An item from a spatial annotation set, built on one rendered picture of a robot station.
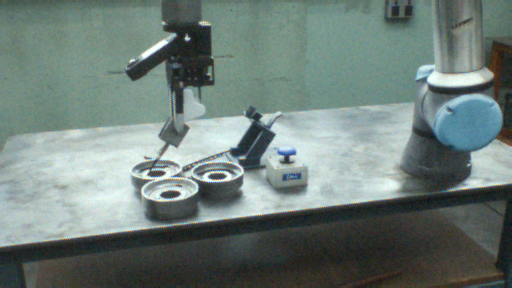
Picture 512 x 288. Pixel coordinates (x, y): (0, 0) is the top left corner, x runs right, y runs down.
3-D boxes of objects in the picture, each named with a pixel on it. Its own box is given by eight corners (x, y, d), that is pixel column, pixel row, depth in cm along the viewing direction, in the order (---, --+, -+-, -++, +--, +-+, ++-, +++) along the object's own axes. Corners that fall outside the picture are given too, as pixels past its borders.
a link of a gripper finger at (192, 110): (208, 135, 109) (205, 88, 106) (177, 139, 107) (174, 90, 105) (204, 132, 112) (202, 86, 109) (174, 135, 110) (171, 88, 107)
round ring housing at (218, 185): (250, 182, 118) (250, 164, 116) (233, 203, 108) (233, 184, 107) (203, 176, 121) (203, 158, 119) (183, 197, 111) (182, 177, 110)
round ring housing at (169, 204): (186, 224, 101) (185, 203, 99) (133, 217, 103) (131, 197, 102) (206, 199, 110) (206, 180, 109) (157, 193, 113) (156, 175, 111)
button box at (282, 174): (275, 189, 114) (275, 167, 113) (265, 176, 121) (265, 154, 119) (312, 185, 116) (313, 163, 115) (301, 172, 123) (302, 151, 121)
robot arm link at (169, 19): (163, 1, 98) (156, -3, 106) (164, 28, 100) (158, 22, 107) (205, 0, 100) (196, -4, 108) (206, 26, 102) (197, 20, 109)
